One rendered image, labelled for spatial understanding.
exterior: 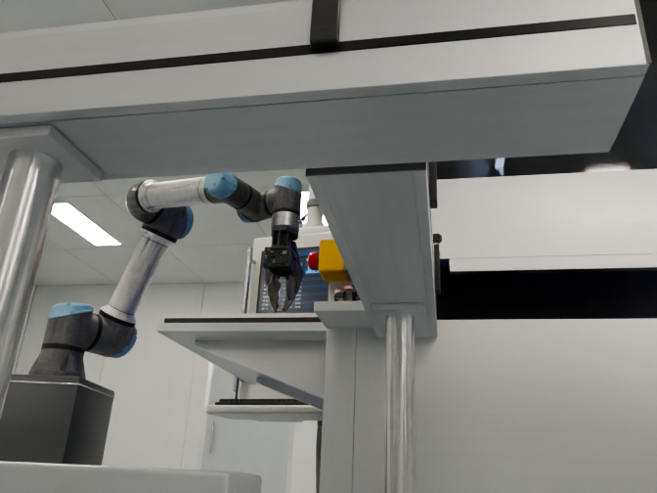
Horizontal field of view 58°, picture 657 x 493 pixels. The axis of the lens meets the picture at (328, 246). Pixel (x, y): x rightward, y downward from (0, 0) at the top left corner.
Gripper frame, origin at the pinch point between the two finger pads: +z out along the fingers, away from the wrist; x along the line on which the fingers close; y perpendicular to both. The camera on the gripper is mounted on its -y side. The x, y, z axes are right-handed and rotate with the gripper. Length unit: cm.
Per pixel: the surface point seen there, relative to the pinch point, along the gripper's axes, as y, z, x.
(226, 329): 17.2, 10.2, -7.3
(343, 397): 18.4, 24.9, 20.1
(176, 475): 98, 42, 23
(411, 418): 39, 31, 35
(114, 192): -286, -199, -251
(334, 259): 27.5, -1.6, 18.9
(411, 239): 69, 13, 37
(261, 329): 17.1, 10.2, 0.9
